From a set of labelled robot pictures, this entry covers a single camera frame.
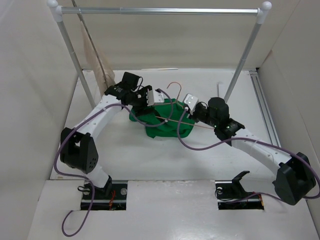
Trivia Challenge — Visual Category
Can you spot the green t shirt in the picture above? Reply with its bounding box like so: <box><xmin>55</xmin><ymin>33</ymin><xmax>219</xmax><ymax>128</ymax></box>
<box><xmin>129</xmin><ymin>98</ymin><xmax>184</xmax><ymax>139</ymax></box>

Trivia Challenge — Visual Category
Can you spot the pink wire hanger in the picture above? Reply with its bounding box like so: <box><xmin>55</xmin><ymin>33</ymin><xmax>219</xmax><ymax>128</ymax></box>
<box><xmin>154</xmin><ymin>81</ymin><xmax>216</xmax><ymax>131</ymax></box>

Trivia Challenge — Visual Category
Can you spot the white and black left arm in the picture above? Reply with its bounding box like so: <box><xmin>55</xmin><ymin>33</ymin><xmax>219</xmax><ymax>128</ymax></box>
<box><xmin>59</xmin><ymin>72</ymin><xmax>153</xmax><ymax>199</ymax></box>

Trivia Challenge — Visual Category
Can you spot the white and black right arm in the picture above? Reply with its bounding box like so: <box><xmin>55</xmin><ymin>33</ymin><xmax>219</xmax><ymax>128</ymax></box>
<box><xmin>183</xmin><ymin>93</ymin><xmax>320</xmax><ymax>206</ymax></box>

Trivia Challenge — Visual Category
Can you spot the beige garment on hanger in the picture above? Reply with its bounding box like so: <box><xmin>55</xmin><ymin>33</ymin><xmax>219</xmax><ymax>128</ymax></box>
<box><xmin>80</xmin><ymin>21</ymin><xmax>116</xmax><ymax>96</ymax></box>

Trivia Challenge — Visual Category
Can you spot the white and metal clothes rack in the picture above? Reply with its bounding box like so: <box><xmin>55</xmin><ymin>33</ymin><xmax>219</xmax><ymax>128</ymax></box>
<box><xmin>46</xmin><ymin>0</ymin><xmax>272</xmax><ymax>108</ymax></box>

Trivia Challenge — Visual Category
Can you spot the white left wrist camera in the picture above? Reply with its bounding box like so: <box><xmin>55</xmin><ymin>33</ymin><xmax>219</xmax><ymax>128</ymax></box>
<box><xmin>146</xmin><ymin>90</ymin><xmax>165</xmax><ymax>107</ymax></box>

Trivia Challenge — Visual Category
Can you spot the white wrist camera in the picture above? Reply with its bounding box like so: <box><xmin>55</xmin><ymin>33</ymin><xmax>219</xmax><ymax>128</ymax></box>
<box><xmin>146</xmin><ymin>90</ymin><xmax>165</xmax><ymax>107</ymax></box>
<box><xmin>182</xmin><ymin>93</ymin><xmax>199</xmax><ymax>115</ymax></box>

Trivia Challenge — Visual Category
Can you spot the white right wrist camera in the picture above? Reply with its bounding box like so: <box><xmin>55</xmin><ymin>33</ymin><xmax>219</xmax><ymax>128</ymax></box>
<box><xmin>182</xmin><ymin>93</ymin><xmax>199</xmax><ymax>115</ymax></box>

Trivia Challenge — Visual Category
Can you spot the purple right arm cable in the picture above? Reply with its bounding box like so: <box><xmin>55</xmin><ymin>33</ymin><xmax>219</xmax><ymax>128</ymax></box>
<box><xmin>176</xmin><ymin>107</ymin><xmax>320</xmax><ymax>201</ymax></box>

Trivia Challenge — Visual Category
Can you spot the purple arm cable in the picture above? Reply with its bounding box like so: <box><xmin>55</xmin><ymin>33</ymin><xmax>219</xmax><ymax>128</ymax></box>
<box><xmin>176</xmin><ymin>107</ymin><xmax>320</xmax><ymax>201</ymax></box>
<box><xmin>54</xmin><ymin>87</ymin><xmax>176</xmax><ymax>237</ymax></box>

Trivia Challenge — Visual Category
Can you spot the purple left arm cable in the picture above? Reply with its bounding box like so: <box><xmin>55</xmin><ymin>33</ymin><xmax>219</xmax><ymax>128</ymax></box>
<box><xmin>54</xmin><ymin>87</ymin><xmax>176</xmax><ymax>237</ymax></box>

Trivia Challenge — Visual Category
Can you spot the aluminium rail at right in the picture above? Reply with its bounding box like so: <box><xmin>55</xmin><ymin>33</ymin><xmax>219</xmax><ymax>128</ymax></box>
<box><xmin>249</xmin><ymin>70</ymin><xmax>281</xmax><ymax>147</ymax></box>

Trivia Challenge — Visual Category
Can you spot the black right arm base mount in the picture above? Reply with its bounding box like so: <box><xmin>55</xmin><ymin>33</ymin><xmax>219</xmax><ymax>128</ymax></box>
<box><xmin>214</xmin><ymin>170</ymin><xmax>265</xmax><ymax>210</ymax></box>

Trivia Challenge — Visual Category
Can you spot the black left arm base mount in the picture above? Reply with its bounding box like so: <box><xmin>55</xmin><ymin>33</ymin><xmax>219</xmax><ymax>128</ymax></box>
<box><xmin>77</xmin><ymin>180</ymin><xmax>128</xmax><ymax>211</ymax></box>

